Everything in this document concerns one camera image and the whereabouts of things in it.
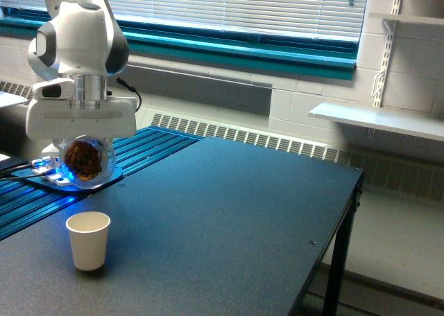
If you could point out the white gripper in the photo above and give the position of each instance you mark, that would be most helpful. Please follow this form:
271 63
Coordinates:
60 120

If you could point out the brown almonds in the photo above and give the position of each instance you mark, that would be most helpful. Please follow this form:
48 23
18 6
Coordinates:
83 161

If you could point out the clear plastic cup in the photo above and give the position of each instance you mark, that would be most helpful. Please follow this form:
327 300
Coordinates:
107 157

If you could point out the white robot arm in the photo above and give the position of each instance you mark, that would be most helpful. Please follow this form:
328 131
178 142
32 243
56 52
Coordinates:
75 53

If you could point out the white board at left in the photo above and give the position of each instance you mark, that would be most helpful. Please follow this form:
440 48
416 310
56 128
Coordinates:
8 100

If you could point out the white paper cup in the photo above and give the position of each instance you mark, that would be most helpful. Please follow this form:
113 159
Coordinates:
88 234

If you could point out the black table leg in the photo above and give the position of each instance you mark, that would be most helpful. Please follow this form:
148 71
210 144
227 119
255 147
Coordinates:
340 252

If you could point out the white window blinds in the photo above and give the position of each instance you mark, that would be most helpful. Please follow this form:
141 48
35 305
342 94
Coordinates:
337 20

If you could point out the white radiator vent cover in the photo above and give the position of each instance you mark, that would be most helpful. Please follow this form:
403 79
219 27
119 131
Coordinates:
400 175

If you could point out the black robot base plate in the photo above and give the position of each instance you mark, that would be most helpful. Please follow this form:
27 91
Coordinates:
66 187

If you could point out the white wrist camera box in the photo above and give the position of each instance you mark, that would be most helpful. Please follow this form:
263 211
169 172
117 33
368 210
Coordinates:
56 89

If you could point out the blue slotted aluminium rail plate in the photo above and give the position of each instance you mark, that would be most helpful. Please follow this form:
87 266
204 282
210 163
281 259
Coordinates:
25 202

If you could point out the teal window frame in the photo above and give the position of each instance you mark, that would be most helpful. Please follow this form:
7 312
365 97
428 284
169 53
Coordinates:
315 57

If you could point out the white upper wall shelf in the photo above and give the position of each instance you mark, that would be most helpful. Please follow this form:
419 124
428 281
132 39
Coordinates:
410 19

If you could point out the white wall shelf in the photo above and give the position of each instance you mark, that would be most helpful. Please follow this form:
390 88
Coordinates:
389 120
410 19

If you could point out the white lower wall shelf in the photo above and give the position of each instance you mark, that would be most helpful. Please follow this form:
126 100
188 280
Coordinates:
389 120

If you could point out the white shelf bracket rail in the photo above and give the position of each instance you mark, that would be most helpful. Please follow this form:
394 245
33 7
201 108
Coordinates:
389 23

